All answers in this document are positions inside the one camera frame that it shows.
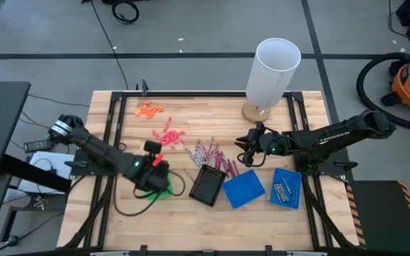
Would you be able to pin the metal keys bundle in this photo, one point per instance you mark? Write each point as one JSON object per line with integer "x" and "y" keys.
{"x": 39, "y": 202}

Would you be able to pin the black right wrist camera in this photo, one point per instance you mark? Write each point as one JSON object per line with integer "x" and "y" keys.
{"x": 261, "y": 127}

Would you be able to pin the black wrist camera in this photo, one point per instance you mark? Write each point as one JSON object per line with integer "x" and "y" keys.
{"x": 152, "y": 146}
{"x": 261, "y": 127}

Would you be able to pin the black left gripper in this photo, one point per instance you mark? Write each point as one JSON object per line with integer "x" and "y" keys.
{"x": 155, "y": 177}

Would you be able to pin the black stand leg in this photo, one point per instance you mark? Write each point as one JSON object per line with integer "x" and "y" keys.
{"x": 30, "y": 172}

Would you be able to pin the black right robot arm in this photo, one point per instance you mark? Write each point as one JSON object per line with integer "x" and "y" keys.
{"x": 333, "y": 137}

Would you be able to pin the blue plastic basket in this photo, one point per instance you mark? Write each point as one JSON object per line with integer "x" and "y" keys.
{"x": 244, "y": 188}
{"x": 295, "y": 199}

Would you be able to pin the white paper sheet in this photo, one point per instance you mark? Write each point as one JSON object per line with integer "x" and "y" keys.
{"x": 48, "y": 160}

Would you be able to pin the pink crayon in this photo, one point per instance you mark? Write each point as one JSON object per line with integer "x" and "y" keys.
{"x": 201, "y": 145}
{"x": 212, "y": 151}
{"x": 236, "y": 168}
{"x": 231, "y": 169}

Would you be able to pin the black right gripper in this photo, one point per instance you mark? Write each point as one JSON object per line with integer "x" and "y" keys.
{"x": 269, "y": 144}

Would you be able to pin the white shade table lamp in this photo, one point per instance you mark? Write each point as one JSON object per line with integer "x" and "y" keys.
{"x": 272, "y": 71}

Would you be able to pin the green plastic basket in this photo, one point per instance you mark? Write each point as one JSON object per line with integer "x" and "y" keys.
{"x": 158, "y": 196}

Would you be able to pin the silver grey crayon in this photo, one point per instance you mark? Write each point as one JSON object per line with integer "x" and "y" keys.
{"x": 197, "y": 155}
{"x": 191, "y": 155}

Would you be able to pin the magenta crayon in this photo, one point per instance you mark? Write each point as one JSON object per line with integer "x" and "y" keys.
{"x": 225, "y": 161}
{"x": 211, "y": 142}
{"x": 219, "y": 160}

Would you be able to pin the red tag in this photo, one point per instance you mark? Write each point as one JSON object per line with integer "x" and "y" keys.
{"x": 158, "y": 160}

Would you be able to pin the black power adapter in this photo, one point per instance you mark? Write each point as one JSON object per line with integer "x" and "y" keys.
{"x": 37, "y": 145}

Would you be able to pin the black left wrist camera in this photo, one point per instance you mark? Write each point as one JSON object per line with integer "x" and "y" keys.
{"x": 152, "y": 146}

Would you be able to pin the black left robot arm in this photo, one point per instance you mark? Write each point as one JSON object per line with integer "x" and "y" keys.
{"x": 94, "y": 145}

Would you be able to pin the black mat striped edge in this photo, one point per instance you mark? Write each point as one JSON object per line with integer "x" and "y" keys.
{"x": 383, "y": 213}

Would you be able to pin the black plastic basket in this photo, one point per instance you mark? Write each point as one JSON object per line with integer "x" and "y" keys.
{"x": 208, "y": 185}

